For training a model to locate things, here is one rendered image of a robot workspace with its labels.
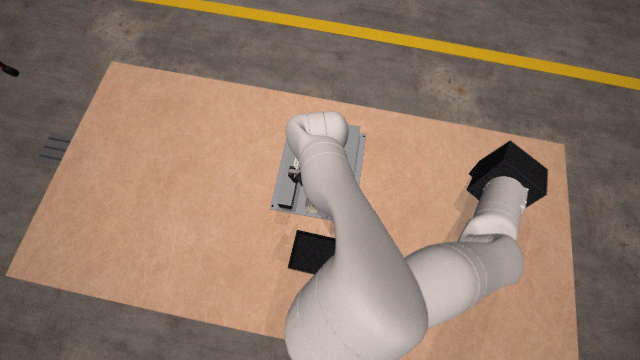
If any grey relay panel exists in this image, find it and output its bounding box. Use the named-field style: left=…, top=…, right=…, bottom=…
left=270, top=124, right=366, bottom=221

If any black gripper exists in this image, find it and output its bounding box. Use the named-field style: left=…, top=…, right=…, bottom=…
left=288, top=166, right=303, bottom=186

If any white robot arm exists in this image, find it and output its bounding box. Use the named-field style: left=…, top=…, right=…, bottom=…
left=284, top=111, right=528, bottom=360

